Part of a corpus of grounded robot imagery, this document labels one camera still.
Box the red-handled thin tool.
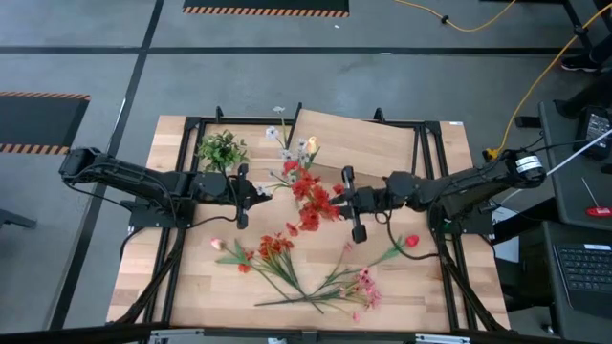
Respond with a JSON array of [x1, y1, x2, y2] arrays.
[[580, 177, 612, 220]]

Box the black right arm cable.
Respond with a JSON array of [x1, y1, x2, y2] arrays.
[[375, 209, 444, 262]]

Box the wooden shelf with black legs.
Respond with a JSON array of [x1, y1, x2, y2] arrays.
[[286, 108, 417, 188]]

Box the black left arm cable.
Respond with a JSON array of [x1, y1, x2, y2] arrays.
[[188, 213, 240, 231]]

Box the black stand leg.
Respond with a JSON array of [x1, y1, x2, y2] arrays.
[[561, 0, 594, 49]]

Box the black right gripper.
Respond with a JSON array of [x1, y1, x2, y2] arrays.
[[329, 165, 389, 245]]

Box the black handheld device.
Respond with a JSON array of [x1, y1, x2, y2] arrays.
[[573, 105, 612, 161]]

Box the black camera rig beam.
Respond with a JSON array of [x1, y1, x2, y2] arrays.
[[0, 323, 612, 344]]

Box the person's shoe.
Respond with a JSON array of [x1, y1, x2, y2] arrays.
[[560, 54, 604, 74]]

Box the black aluminium table frame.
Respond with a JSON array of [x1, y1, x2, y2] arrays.
[[107, 102, 511, 335]]

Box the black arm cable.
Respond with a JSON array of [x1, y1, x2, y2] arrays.
[[375, 209, 444, 262], [188, 213, 240, 231]]

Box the green plant in white pot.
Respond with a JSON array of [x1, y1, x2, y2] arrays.
[[195, 129, 251, 176]]

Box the yellow extension cable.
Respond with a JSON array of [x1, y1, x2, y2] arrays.
[[391, 0, 517, 33], [482, 2, 612, 162]]

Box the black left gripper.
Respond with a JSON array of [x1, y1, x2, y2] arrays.
[[224, 162, 273, 230]]

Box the pink artificial flower bunch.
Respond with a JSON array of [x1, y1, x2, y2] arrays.
[[252, 241, 383, 325]]

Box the black chair foot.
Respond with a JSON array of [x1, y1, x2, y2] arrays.
[[0, 208, 38, 229]]

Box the white cable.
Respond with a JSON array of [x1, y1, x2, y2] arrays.
[[496, 127, 612, 206]]

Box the red artificial flower bunch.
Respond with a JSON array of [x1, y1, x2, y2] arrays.
[[280, 160, 346, 239]]

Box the black laptop keyboard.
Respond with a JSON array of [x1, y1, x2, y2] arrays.
[[553, 243, 612, 319]]

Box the person's leg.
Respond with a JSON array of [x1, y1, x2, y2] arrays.
[[588, 28, 612, 66]]

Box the white flower spray green stems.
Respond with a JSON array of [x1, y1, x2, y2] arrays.
[[257, 105, 312, 198]]

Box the black hazard-striped floor mat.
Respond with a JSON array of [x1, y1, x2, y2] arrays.
[[182, 0, 350, 19], [0, 91, 91, 156]]

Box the orange-red artificial flower bunch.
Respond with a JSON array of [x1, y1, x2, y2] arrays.
[[237, 232, 327, 315]]

